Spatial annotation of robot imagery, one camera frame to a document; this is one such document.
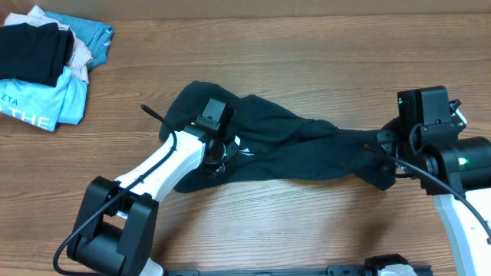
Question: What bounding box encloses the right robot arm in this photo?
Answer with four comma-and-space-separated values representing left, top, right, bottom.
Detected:
377, 86, 490, 275

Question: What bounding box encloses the light blue printed t-shirt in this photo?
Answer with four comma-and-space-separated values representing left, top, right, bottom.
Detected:
1, 67, 87, 132

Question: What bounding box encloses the folded black garment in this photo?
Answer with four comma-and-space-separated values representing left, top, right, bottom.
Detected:
1, 23, 74, 87

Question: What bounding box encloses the folded beige garment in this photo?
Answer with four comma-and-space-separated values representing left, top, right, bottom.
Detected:
4, 5, 93, 84

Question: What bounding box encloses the dark teal t-shirt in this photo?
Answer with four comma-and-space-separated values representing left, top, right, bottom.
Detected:
165, 81, 395, 193

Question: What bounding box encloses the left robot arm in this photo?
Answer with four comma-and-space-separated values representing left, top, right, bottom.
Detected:
53, 99, 240, 276

